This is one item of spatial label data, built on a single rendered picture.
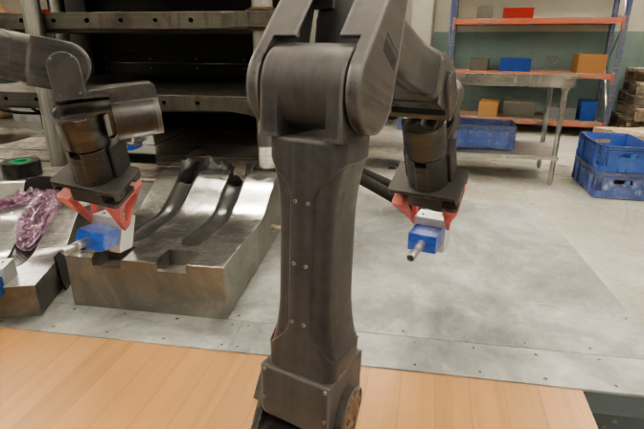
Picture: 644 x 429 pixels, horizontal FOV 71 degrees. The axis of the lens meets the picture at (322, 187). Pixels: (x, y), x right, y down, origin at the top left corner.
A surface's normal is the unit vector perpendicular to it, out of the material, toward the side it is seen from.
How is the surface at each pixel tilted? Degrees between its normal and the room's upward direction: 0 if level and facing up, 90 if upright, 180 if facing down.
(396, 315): 0
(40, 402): 0
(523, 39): 90
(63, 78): 90
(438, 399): 0
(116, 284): 90
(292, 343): 87
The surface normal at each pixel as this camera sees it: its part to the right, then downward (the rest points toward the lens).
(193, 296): -0.15, 0.31
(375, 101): 0.88, 0.15
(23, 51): 0.43, 0.23
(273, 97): -0.48, 0.22
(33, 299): 0.15, 0.31
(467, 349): 0.00, -0.95
